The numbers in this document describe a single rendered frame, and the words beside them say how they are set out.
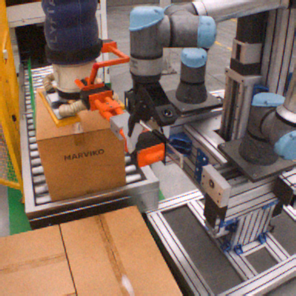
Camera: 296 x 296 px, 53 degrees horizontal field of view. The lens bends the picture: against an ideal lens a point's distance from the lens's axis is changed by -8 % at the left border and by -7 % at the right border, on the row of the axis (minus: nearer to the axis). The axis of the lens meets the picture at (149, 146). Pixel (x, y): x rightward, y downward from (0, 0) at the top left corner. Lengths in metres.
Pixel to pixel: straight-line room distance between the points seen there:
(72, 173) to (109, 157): 0.20
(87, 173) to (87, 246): 0.36
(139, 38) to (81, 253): 1.02
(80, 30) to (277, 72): 0.75
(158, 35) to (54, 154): 0.93
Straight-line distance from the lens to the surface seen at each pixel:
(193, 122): 1.49
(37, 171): 1.93
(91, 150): 1.49
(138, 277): 1.35
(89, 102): 1.08
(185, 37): 0.71
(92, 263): 1.41
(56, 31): 1.19
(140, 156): 0.78
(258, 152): 1.11
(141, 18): 0.68
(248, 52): 1.22
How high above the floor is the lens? 1.69
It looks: 35 degrees down
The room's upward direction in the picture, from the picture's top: straight up
